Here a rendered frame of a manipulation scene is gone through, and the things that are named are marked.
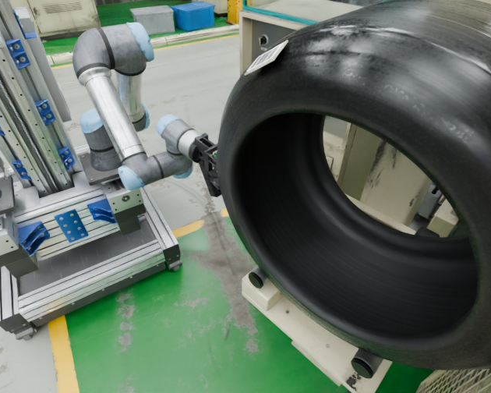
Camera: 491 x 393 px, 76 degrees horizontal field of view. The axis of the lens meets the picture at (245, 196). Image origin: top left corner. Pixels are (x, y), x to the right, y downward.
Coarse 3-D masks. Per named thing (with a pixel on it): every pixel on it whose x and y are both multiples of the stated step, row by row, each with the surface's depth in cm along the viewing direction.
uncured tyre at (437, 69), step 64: (448, 0) 40; (320, 64) 35; (384, 64) 31; (448, 64) 29; (256, 128) 50; (320, 128) 75; (384, 128) 33; (448, 128) 29; (256, 192) 75; (320, 192) 83; (448, 192) 31; (256, 256) 67; (320, 256) 78; (384, 256) 76; (448, 256) 66; (320, 320) 62; (384, 320) 63; (448, 320) 56
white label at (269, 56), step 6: (276, 48) 41; (282, 48) 40; (264, 54) 43; (270, 54) 41; (276, 54) 39; (258, 60) 43; (264, 60) 41; (270, 60) 39; (252, 66) 43; (258, 66) 41; (246, 72) 43
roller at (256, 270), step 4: (256, 268) 75; (252, 272) 75; (256, 272) 74; (260, 272) 74; (252, 276) 74; (256, 276) 73; (260, 276) 74; (264, 276) 74; (252, 280) 75; (256, 280) 73; (260, 280) 73; (264, 280) 74; (268, 280) 75; (256, 284) 75; (260, 284) 74; (264, 284) 74; (260, 288) 75
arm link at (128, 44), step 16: (112, 32) 91; (128, 32) 93; (144, 32) 95; (112, 48) 91; (128, 48) 93; (144, 48) 96; (112, 64) 94; (128, 64) 98; (144, 64) 103; (128, 80) 107; (128, 96) 115; (128, 112) 124; (144, 112) 131; (144, 128) 137
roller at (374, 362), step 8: (360, 352) 61; (368, 352) 61; (352, 360) 61; (360, 360) 60; (368, 360) 60; (376, 360) 60; (360, 368) 60; (368, 368) 59; (376, 368) 60; (368, 376) 60
